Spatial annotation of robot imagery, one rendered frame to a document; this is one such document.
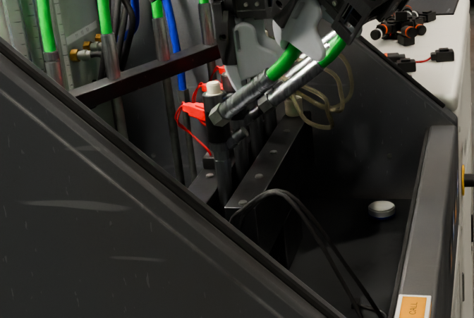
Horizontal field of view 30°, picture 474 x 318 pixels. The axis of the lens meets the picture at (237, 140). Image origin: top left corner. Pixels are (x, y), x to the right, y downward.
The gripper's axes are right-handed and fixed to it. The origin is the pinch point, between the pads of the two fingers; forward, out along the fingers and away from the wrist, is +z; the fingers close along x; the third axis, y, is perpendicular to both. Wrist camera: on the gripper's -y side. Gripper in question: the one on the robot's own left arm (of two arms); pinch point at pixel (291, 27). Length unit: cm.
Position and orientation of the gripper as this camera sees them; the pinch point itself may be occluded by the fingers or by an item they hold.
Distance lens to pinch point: 84.8
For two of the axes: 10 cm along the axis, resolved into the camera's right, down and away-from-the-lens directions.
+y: 6.4, 7.3, -2.3
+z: -2.4, 4.7, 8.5
